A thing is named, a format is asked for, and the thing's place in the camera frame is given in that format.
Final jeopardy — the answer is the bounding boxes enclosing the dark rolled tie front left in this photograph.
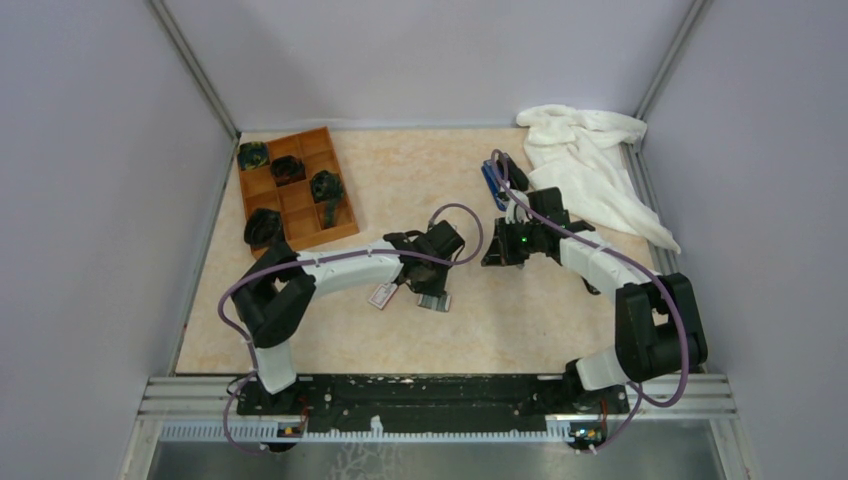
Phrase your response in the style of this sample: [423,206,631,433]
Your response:
[236,141,270,171]

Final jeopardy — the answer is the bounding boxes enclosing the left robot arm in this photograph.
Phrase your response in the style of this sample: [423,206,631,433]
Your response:
[223,221,465,414]

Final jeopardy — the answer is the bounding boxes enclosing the dark rolled tie middle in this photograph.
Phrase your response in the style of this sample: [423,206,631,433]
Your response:
[270,155,306,187]

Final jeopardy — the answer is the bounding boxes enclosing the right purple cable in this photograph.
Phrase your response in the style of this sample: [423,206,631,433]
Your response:
[490,148,692,455]

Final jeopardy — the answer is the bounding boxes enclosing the dark rolled tie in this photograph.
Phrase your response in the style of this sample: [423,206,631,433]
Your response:
[310,170,345,204]
[236,141,270,171]
[270,155,306,187]
[243,208,285,250]

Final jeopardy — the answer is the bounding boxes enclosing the black stapler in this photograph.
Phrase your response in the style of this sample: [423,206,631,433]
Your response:
[494,152,530,192]
[581,278,601,296]

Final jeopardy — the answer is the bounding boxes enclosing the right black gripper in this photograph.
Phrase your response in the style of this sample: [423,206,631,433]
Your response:
[481,216,544,266]

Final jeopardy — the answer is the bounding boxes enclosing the orange wooden divided tray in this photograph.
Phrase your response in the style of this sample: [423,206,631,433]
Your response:
[236,127,359,258]

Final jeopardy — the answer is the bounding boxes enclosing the white towel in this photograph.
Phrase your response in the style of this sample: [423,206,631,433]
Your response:
[515,104,681,254]

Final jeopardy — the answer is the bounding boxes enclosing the aluminium frame rail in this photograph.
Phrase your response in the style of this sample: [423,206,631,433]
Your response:
[120,373,760,479]

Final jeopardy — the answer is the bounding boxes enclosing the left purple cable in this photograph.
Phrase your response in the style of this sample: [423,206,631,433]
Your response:
[217,202,486,458]

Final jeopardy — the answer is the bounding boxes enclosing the blue stapler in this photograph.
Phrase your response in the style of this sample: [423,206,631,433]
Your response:
[481,160,506,212]

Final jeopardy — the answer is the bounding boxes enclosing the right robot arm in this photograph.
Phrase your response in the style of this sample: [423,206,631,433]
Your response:
[481,188,708,412]

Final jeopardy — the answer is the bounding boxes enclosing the dark rolled tie front right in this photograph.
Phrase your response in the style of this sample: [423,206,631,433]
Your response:
[243,208,285,250]

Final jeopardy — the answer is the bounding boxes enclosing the dark rolled tie back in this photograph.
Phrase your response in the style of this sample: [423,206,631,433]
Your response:
[310,170,345,204]

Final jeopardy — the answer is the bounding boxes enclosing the red white staple box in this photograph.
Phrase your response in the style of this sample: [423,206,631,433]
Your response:
[368,283,398,310]

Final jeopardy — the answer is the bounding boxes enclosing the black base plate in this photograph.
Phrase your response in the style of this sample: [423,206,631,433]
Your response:
[236,374,630,434]

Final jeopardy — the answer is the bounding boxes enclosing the purple cable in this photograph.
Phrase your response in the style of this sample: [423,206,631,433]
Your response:
[490,148,692,455]
[217,202,486,458]

